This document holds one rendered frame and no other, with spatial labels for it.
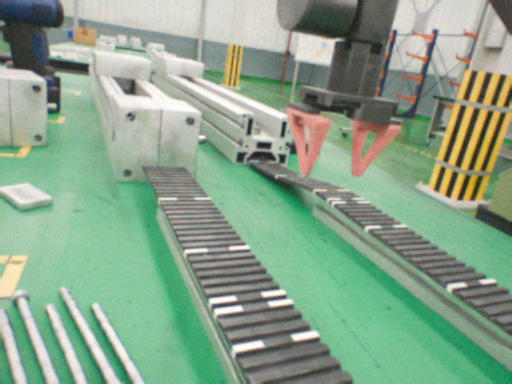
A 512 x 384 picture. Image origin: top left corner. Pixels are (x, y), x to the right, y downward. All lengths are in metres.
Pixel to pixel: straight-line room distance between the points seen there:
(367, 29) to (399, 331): 0.29
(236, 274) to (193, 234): 0.06
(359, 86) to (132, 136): 0.27
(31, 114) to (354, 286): 0.49
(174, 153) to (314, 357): 0.35
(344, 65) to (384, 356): 0.29
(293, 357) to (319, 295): 0.12
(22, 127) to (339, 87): 0.44
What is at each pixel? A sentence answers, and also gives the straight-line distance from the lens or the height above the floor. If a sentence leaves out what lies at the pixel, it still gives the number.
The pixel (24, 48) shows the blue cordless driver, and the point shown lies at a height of 0.90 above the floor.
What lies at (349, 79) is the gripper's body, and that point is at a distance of 0.45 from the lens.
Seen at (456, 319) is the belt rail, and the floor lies 0.79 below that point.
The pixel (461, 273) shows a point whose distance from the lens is 0.37.
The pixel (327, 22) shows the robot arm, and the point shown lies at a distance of 0.42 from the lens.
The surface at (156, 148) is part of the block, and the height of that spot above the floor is 0.83.
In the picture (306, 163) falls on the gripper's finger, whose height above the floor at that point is 0.85.
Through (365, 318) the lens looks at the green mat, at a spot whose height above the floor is 0.78.
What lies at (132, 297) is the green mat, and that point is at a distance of 0.30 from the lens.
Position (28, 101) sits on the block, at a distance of 0.64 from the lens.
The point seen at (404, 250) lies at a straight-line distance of 0.37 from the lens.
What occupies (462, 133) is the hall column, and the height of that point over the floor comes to 0.60.
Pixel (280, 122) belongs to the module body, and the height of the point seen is 0.86.
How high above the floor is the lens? 0.95
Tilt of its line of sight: 19 degrees down
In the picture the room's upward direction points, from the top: 9 degrees clockwise
